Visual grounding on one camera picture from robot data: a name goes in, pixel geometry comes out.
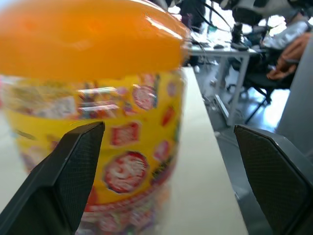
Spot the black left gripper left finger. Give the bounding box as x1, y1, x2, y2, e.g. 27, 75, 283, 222
0, 121, 106, 235

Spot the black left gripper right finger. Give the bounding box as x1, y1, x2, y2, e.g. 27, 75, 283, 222
234, 124, 313, 235

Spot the yellow labelled lollipop jar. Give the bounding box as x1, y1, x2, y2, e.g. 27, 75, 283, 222
0, 66, 188, 235

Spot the orange jar lid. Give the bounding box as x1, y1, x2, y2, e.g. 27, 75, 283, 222
0, 0, 192, 81

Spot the grey partition panel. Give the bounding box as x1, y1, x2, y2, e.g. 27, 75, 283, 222
277, 40, 313, 157

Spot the black office chair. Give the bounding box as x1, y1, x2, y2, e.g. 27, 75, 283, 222
241, 46, 300, 124

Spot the white background desk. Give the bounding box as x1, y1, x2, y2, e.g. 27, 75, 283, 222
189, 36, 257, 127

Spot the person in white jacket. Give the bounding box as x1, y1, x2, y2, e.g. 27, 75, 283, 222
263, 11, 313, 49

